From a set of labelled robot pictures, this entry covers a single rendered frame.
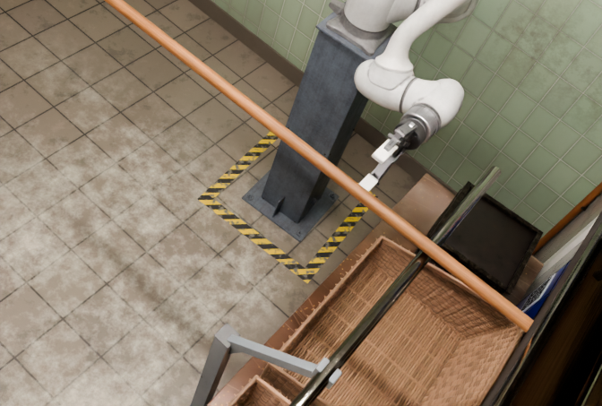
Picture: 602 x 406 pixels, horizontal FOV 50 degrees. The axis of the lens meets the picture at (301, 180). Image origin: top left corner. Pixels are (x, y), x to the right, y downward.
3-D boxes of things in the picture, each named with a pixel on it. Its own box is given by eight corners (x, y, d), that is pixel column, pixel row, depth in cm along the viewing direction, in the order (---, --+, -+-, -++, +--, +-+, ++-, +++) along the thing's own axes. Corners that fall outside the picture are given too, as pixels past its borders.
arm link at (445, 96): (440, 142, 166) (396, 123, 172) (468, 113, 175) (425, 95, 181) (446, 108, 159) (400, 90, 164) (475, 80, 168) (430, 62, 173)
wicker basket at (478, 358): (488, 356, 200) (535, 320, 178) (393, 510, 167) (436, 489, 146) (365, 254, 210) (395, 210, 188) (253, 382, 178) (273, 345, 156)
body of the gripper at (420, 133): (432, 127, 157) (413, 148, 152) (419, 149, 164) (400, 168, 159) (408, 109, 159) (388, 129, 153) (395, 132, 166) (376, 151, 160)
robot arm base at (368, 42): (343, -5, 217) (348, -18, 212) (398, 31, 213) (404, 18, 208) (313, 19, 206) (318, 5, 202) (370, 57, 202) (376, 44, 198)
